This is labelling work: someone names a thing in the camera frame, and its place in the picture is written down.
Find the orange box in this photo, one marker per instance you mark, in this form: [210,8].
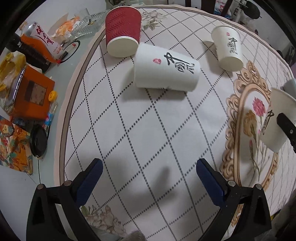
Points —
[29,96]

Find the white calligraphy cup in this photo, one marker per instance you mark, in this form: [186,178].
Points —
[228,47]
[271,134]
[160,68]

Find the colourful illustrated booklet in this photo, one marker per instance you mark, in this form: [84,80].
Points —
[15,148]

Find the floral patterned tablecloth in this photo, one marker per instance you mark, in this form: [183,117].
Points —
[149,140]

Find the yellow bottle cap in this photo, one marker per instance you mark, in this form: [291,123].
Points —
[52,96]

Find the orange white snack packet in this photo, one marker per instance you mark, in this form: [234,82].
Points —
[33,35]

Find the yellow plastic bag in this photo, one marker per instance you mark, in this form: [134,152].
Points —
[11,66]

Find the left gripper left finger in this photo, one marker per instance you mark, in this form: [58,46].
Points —
[44,222]

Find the black round lid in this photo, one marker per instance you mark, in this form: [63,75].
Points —
[38,140]

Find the black bottle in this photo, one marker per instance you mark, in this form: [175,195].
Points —
[32,56]

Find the red ribbed paper cup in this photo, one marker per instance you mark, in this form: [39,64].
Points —
[122,29]

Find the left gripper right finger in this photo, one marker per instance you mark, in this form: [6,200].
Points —
[254,219]

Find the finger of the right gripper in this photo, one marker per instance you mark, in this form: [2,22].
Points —
[287,127]

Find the clear glass tray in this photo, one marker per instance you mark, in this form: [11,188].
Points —
[90,24]

